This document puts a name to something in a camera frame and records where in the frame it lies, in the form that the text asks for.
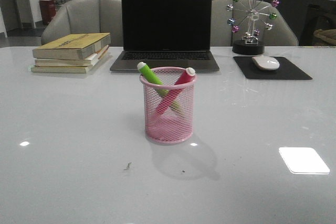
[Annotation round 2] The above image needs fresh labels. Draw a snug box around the top yellow book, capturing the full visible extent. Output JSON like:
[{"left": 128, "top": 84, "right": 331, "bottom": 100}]
[{"left": 33, "top": 33, "right": 111, "bottom": 60}]

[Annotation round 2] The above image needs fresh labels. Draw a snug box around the red trash bin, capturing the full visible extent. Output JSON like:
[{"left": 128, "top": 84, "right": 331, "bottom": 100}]
[{"left": 39, "top": 0, "right": 56, "bottom": 25}]

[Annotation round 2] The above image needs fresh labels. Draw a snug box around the ferris wheel desk ornament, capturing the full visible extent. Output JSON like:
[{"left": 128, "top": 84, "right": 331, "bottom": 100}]
[{"left": 226, "top": 0, "right": 280, "bottom": 55}]

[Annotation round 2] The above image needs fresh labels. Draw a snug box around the cream book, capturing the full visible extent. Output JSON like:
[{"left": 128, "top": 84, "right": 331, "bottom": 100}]
[
  {"left": 30, "top": 52, "right": 107, "bottom": 73},
  {"left": 35, "top": 46, "right": 109, "bottom": 67}
]

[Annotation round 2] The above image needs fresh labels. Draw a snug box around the green marker pen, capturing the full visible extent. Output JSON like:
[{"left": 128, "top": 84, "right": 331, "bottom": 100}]
[{"left": 137, "top": 62, "right": 183, "bottom": 116}]

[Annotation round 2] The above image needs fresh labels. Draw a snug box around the black mouse pad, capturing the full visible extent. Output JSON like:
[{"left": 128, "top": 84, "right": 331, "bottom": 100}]
[{"left": 233, "top": 56, "right": 312, "bottom": 80}]

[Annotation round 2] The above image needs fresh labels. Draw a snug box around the white computer mouse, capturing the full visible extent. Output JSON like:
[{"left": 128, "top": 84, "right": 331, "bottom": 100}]
[{"left": 251, "top": 56, "right": 280, "bottom": 70}]

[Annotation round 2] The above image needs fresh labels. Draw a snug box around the right grey armchair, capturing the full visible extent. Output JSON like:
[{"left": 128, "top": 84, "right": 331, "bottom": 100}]
[{"left": 211, "top": 0, "right": 299, "bottom": 47}]

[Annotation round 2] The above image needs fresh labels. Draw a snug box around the grey open laptop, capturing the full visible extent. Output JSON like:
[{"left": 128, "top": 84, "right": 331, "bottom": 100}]
[{"left": 110, "top": 0, "right": 219, "bottom": 72}]

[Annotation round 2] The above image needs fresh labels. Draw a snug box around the bottom cream book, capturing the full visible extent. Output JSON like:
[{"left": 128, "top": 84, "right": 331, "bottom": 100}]
[{"left": 30, "top": 52, "right": 107, "bottom": 73}]

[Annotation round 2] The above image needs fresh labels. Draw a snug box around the pink mesh pen holder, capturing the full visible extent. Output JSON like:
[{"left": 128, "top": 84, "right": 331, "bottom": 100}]
[{"left": 140, "top": 67, "right": 197, "bottom": 144}]

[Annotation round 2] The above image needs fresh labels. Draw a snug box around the left grey armchair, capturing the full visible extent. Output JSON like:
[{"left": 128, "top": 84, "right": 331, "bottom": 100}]
[{"left": 41, "top": 0, "right": 123, "bottom": 47}]

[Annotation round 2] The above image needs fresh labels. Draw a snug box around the grey armchair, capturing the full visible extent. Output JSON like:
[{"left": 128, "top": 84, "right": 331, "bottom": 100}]
[
  {"left": 211, "top": 0, "right": 299, "bottom": 47},
  {"left": 41, "top": 0, "right": 123, "bottom": 47}
]

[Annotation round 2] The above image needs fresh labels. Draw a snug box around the pink red marker pen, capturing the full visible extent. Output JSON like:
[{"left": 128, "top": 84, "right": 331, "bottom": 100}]
[{"left": 155, "top": 67, "right": 196, "bottom": 115}]

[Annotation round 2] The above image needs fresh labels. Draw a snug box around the middle cream book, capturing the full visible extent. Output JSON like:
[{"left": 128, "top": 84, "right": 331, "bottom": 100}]
[{"left": 35, "top": 46, "right": 109, "bottom": 67}]

